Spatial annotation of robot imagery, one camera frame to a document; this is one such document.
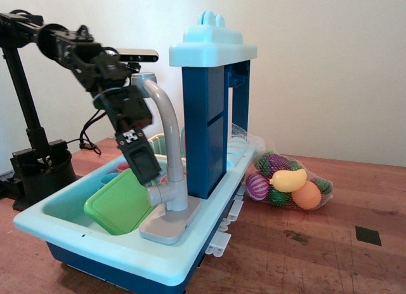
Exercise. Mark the green toy cutting board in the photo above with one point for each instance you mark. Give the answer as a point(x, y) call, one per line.
point(120, 206)

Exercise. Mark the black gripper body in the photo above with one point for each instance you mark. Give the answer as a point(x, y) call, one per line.
point(125, 107)

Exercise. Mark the black tape patch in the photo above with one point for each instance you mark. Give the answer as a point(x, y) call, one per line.
point(368, 235)

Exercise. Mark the blue toy sink unit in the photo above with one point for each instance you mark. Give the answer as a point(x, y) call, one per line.
point(97, 225)

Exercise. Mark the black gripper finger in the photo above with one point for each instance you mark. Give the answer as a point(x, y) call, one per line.
point(139, 154)

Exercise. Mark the grey toy faucet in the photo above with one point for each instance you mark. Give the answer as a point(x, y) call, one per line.
point(174, 208)

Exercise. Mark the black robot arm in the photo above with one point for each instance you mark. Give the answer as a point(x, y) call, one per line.
point(105, 73)

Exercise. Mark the silver depth camera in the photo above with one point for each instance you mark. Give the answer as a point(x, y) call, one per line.
point(137, 55)

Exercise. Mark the teal dish rack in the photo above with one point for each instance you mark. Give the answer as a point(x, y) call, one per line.
point(158, 144)

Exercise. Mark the teal toy cup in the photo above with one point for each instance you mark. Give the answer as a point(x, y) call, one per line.
point(107, 178)

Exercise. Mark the orange toy fruit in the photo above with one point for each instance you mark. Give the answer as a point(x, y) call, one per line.
point(307, 197)

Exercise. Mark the yellow toy mango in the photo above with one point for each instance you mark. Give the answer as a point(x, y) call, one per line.
point(287, 180)

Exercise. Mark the pink toy cup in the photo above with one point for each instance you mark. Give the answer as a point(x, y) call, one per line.
point(122, 166)

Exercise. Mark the mesh bag of toy food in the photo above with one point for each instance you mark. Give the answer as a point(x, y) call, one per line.
point(267, 162)

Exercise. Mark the purple toy onion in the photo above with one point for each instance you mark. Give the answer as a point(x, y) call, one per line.
point(257, 186)

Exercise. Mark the blue toy shelf tower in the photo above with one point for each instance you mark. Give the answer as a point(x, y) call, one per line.
point(215, 68)

